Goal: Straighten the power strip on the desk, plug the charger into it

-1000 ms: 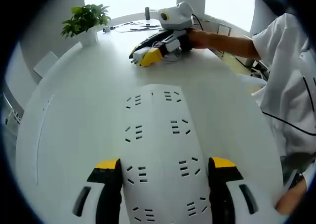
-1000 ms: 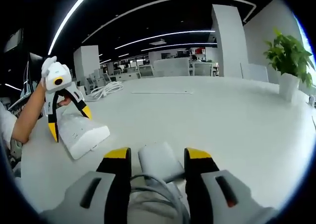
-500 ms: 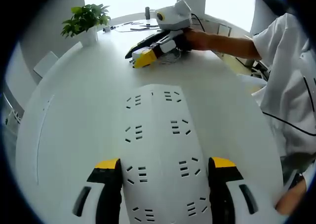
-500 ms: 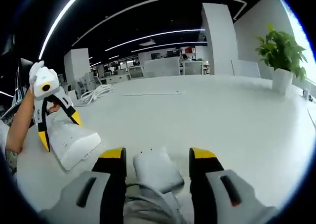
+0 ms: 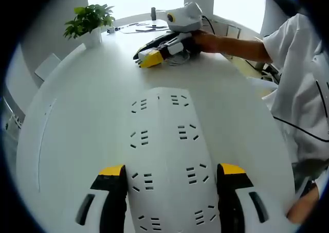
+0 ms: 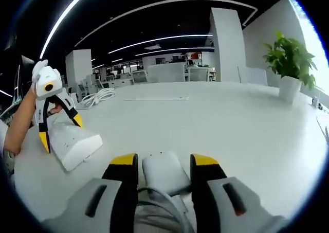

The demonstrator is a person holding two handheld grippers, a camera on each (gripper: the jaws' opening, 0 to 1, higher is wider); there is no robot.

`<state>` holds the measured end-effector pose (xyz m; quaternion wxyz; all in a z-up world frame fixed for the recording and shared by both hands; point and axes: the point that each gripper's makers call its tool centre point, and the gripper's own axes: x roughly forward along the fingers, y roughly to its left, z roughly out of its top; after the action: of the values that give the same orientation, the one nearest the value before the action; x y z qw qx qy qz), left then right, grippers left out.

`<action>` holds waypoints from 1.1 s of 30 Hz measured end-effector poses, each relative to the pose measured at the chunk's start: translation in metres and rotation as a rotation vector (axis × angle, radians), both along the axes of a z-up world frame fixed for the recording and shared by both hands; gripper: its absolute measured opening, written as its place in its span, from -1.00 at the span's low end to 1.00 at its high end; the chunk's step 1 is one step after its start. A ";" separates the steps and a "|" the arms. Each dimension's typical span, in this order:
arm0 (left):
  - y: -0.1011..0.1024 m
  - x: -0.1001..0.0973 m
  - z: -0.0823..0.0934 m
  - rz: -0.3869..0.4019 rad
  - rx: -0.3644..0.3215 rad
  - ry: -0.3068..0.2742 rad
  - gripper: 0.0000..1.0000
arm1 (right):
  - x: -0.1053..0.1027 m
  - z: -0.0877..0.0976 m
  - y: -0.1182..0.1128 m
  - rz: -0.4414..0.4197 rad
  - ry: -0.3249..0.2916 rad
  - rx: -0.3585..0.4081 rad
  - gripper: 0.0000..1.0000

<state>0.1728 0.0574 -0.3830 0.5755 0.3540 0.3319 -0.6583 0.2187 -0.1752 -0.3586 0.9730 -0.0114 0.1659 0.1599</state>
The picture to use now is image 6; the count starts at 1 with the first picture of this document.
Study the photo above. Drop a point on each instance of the green leafy plant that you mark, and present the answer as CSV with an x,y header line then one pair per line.
x,y
290,58

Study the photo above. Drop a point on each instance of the white chair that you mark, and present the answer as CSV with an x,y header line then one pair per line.
x,y
253,76

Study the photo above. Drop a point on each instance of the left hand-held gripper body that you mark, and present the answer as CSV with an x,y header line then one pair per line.
x,y
48,85

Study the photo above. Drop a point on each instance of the white plant pot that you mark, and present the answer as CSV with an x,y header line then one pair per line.
x,y
290,89

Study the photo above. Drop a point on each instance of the person's left hand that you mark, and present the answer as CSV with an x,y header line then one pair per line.
x,y
55,109

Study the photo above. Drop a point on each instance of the grey mesh chair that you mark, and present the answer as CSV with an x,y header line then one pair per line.
x,y
140,76
167,72
199,74

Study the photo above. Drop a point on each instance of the white power strip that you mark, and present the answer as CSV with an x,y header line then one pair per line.
x,y
74,145

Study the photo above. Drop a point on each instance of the white desk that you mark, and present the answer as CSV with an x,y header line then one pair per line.
x,y
205,125

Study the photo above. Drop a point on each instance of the white charger block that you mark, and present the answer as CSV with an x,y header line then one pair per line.
x,y
164,171

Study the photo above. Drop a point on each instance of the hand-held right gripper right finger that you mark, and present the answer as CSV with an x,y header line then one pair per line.
x,y
218,192

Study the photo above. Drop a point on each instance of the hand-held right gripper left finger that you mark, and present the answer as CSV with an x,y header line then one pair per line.
x,y
123,192

